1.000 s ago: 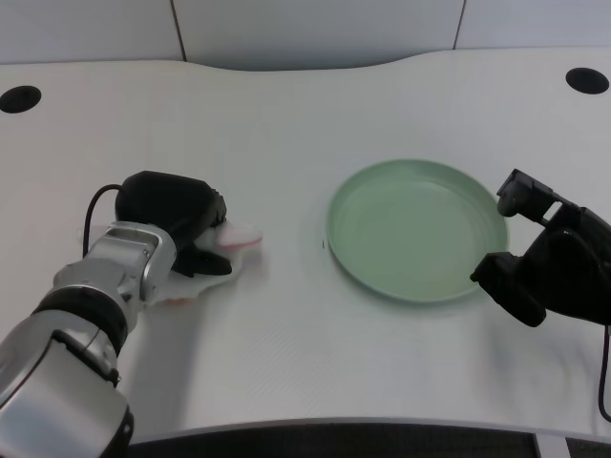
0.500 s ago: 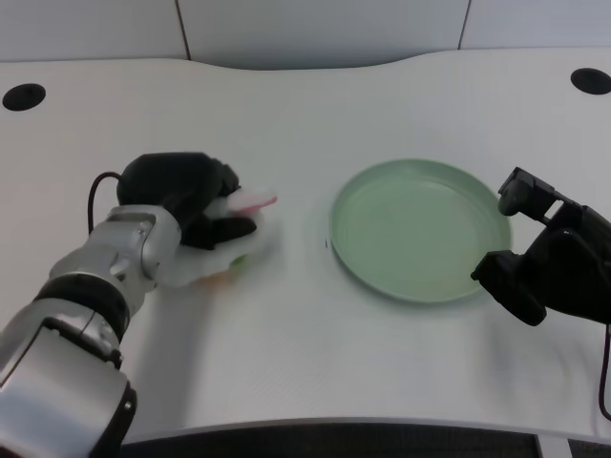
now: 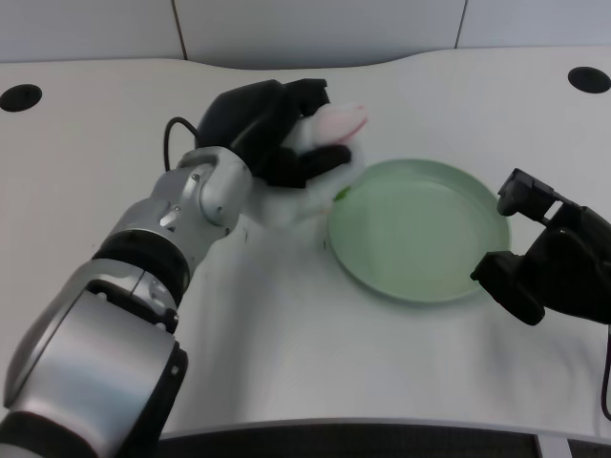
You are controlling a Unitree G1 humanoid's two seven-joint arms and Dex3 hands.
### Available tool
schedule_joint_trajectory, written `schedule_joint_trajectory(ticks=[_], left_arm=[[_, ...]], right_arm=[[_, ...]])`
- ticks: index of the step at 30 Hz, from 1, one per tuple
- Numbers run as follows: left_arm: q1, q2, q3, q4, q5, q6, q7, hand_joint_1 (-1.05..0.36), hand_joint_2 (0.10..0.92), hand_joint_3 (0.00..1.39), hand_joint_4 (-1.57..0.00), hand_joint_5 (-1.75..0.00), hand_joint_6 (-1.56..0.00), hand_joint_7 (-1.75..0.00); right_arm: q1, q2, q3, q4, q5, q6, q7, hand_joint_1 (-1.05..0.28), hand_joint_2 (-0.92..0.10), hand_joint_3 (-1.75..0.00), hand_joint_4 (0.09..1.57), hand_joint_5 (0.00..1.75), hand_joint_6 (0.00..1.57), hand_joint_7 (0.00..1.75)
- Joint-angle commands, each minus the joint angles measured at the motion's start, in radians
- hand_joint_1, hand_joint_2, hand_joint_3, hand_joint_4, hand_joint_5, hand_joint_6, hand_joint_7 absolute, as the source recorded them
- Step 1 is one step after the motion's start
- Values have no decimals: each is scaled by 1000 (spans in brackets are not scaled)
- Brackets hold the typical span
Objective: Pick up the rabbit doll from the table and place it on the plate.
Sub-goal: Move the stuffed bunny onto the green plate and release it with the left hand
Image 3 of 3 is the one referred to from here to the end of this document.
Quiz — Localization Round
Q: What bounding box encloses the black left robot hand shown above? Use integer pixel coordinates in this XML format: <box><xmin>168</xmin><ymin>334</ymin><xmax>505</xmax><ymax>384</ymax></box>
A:
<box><xmin>195</xmin><ymin>77</ymin><xmax>353</xmax><ymax>189</ymax></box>

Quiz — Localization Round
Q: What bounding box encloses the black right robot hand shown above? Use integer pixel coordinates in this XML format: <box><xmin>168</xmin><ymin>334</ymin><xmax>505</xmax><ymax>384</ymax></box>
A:
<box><xmin>469</xmin><ymin>167</ymin><xmax>611</xmax><ymax>326</ymax></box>

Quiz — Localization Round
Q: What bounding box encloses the white pink rabbit doll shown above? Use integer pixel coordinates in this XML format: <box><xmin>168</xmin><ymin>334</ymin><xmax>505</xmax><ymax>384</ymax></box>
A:
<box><xmin>260</xmin><ymin>102</ymin><xmax>369</xmax><ymax>231</ymax></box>

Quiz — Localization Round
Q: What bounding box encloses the green round plate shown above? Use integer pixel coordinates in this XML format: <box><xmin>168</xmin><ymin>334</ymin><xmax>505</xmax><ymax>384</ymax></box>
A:
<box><xmin>327</xmin><ymin>158</ymin><xmax>512</xmax><ymax>304</ymax></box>

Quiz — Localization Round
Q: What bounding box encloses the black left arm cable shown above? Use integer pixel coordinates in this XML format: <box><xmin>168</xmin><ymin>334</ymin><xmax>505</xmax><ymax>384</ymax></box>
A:
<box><xmin>163</xmin><ymin>116</ymin><xmax>201</xmax><ymax>172</ymax></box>

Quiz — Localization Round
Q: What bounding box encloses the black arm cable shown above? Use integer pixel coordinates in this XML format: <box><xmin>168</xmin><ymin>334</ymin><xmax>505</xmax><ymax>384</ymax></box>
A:
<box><xmin>598</xmin><ymin>323</ymin><xmax>611</xmax><ymax>422</ymax></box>
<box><xmin>163</xmin><ymin>116</ymin><xmax>201</xmax><ymax>172</ymax></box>

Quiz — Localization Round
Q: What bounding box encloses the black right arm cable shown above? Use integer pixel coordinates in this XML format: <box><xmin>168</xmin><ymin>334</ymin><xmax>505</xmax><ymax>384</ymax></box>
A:
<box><xmin>598</xmin><ymin>323</ymin><xmax>611</xmax><ymax>422</ymax></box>

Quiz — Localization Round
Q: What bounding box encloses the black round cable grommet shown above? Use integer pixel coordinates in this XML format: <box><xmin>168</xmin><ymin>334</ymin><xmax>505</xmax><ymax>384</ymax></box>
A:
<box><xmin>567</xmin><ymin>66</ymin><xmax>611</xmax><ymax>94</ymax></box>
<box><xmin>0</xmin><ymin>84</ymin><xmax>45</xmax><ymax>114</ymax></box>

